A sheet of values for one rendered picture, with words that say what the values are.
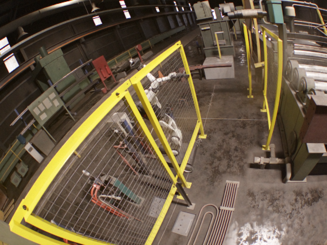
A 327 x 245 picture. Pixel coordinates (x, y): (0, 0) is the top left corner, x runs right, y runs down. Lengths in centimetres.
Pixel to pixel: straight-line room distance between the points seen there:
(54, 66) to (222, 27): 893
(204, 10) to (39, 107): 725
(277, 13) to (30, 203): 340
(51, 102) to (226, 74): 697
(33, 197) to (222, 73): 501
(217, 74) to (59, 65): 872
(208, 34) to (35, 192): 550
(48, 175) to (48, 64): 910
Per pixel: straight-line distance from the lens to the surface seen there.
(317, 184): 280
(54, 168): 83
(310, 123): 180
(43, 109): 682
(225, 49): 542
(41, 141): 655
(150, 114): 124
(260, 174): 247
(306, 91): 228
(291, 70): 286
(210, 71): 496
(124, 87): 108
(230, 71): 491
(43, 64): 965
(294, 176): 245
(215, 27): 534
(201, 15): 542
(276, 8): 285
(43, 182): 84
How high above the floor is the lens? 214
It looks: 36 degrees down
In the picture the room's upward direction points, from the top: 23 degrees counter-clockwise
